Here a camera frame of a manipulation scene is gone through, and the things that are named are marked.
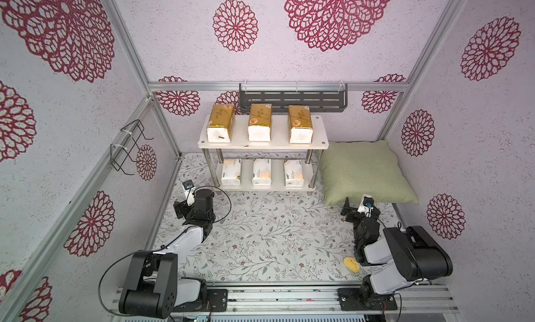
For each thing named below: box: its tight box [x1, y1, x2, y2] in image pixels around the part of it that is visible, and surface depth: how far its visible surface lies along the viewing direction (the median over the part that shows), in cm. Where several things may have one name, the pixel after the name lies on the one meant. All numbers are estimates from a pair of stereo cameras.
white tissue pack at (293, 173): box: [284, 159, 304, 188], surface depth 99 cm
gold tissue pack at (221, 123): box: [206, 103, 235, 143], surface depth 76 cm
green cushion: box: [319, 140, 419, 206], surface depth 97 cm
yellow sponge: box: [343, 256, 361, 274], surface depth 82 cm
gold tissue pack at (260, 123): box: [247, 103, 273, 143], surface depth 77 cm
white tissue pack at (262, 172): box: [252, 158, 272, 187], surface depth 99 cm
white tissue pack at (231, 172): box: [220, 158, 242, 186], surface depth 100 cm
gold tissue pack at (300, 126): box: [288, 105, 314, 145], surface depth 76 cm
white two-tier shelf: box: [197, 115, 329, 192], surface depth 86 cm
